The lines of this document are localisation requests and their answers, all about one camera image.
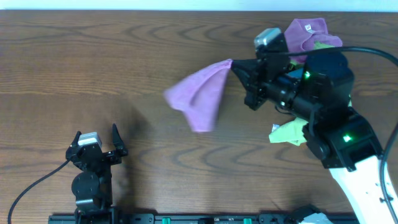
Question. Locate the small green microfiber cloth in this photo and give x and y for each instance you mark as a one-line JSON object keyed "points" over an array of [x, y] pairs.
{"points": [[298, 61]]}

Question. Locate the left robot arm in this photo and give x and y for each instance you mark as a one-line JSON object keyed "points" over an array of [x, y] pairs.
{"points": [[92, 188]]}

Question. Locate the pink purple microfiber cloth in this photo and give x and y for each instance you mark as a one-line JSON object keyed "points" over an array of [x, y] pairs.
{"points": [[198, 96]]}

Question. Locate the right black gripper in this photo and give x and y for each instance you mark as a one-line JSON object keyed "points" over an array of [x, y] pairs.
{"points": [[254, 75]]}

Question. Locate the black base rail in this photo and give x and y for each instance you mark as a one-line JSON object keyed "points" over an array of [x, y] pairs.
{"points": [[307, 214]]}

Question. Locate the blue microfiber cloth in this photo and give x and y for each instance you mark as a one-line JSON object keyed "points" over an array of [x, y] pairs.
{"points": [[296, 73]]}

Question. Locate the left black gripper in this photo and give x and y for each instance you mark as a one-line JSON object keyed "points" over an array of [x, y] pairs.
{"points": [[114, 157]]}

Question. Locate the purple cloth with tag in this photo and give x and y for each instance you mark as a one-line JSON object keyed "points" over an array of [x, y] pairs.
{"points": [[305, 31]]}

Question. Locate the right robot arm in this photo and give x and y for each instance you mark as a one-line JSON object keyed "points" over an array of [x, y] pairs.
{"points": [[335, 132]]}

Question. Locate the large green microfiber cloth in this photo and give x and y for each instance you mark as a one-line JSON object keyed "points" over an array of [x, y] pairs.
{"points": [[290, 132]]}

